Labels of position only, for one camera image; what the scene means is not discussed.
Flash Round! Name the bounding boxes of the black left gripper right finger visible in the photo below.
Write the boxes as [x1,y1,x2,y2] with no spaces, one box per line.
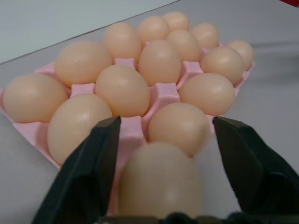
[212,116,299,224]

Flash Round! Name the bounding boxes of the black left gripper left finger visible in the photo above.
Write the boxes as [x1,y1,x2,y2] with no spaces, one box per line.
[32,115,122,224]

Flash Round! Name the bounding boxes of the beige egg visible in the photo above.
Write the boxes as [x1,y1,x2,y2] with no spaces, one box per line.
[178,73,235,117]
[148,102,211,157]
[54,40,114,88]
[200,46,245,85]
[46,94,114,165]
[226,40,256,72]
[102,22,143,65]
[166,29,201,63]
[120,141,204,218]
[138,39,182,87]
[2,73,69,124]
[161,11,190,32]
[191,22,220,49]
[137,15,171,45]
[95,64,151,118]

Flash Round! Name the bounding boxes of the pink egg tray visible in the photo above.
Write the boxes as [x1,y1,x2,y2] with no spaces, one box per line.
[0,43,255,217]

